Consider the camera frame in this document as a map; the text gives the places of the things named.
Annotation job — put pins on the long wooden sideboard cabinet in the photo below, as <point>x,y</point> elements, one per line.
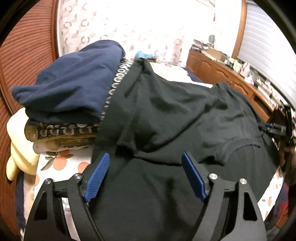
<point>212,72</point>

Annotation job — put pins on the open cardboard box on cabinet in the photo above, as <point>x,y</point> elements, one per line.
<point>215,54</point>

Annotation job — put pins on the folded navy blue garment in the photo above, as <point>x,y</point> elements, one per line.
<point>74,88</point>

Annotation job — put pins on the sheer circle-patterned curtain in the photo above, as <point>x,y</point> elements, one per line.
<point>165,29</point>

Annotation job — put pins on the grey zebra window blind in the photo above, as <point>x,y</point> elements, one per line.
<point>267,50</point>

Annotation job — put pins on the folded black ring-patterned garment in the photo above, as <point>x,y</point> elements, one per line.
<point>46,137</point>

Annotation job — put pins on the person's right hand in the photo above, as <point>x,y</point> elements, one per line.
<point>283,148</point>

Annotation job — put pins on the black printed t-shirt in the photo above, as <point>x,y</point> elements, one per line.
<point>149,124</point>

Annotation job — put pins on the orange fruit print bedsheet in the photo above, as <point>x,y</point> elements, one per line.
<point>61,166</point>

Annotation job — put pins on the wooden louvered wardrobe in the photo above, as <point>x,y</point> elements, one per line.
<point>26,49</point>

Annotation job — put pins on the yellow plush toy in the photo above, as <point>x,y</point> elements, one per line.
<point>22,155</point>

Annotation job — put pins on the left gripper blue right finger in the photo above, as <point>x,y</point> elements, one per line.
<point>197,175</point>

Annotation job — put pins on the pink thermos jug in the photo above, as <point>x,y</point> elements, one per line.
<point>245,70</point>

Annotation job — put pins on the stack of folded fabrics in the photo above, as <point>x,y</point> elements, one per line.
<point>199,46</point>

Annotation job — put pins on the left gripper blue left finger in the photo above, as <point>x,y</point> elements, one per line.
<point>93,177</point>

